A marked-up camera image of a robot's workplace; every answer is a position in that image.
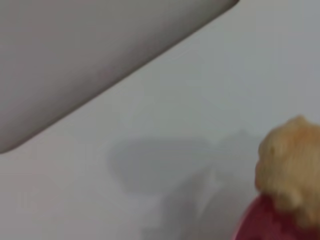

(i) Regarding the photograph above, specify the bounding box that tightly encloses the striped orange bread loaf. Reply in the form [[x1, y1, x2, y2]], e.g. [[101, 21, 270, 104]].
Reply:
[[254, 114, 320, 226]]

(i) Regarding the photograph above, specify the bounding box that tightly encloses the pink plastic bowl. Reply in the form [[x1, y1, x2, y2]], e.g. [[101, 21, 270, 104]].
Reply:
[[231, 193, 320, 240]]

